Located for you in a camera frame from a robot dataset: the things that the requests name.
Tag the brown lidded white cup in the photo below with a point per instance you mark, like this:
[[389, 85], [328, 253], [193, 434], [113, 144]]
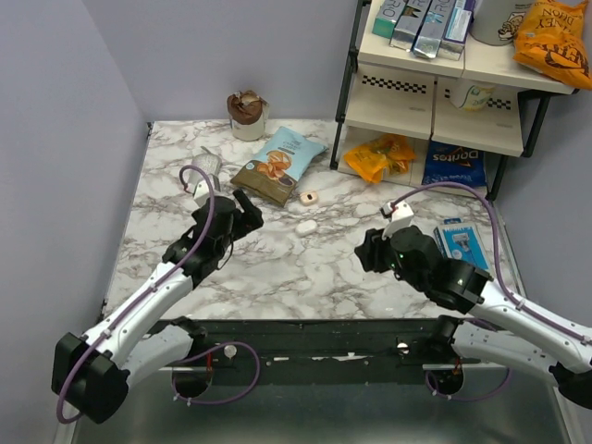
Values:
[[248, 113]]

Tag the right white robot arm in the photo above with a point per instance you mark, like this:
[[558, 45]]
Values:
[[497, 326]]

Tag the beige earbud charging case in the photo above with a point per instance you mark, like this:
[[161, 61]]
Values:
[[308, 198]]

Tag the purple white toothpaste box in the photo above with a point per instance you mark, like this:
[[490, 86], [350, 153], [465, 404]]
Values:
[[455, 35]]

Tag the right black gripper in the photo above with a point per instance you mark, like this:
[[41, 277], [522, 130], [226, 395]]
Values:
[[373, 241]]

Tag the orange snack bag lower shelf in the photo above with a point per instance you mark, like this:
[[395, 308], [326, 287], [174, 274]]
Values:
[[389, 154]]

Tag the silver glitter pouch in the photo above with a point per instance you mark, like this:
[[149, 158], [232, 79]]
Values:
[[210, 164]]

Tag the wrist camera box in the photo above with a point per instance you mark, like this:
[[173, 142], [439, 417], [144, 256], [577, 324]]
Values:
[[200, 190], [399, 215]]

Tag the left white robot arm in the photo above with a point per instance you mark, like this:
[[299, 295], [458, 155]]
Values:
[[125, 337]]

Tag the orange honey dijon chips bag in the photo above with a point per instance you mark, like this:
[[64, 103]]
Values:
[[550, 41]]

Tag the blue Harry's razor box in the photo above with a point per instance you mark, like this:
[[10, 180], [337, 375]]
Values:
[[461, 241]]

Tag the white popcorn tub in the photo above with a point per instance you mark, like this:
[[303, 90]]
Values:
[[497, 21]]

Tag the white earbud charging case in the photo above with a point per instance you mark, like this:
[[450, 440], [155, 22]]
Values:
[[306, 228]]

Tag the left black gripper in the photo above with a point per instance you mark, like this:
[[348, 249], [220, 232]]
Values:
[[248, 221]]

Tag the black frame cream shelf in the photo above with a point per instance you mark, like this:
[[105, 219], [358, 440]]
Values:
[[387, 90]]

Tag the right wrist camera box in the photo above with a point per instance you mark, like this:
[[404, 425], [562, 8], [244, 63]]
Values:
[[399, 215]]

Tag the teal toothpaste box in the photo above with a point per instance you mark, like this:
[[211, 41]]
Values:
[[387, 17]]

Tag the blue Doritos bag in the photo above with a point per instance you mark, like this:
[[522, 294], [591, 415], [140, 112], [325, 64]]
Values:
[[449, 162]]

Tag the silver blue toothpaste box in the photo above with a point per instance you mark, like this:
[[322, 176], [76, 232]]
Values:
[[435, 23]]

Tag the grey toothpaste box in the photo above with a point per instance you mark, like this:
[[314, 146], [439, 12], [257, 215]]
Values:
[[409, 24]]

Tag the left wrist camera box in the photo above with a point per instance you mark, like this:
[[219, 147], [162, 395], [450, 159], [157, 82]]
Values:
[[200, 190]]

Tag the blue brown chips bag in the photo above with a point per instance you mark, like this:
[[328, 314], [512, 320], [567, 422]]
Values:
[[274, 172]]

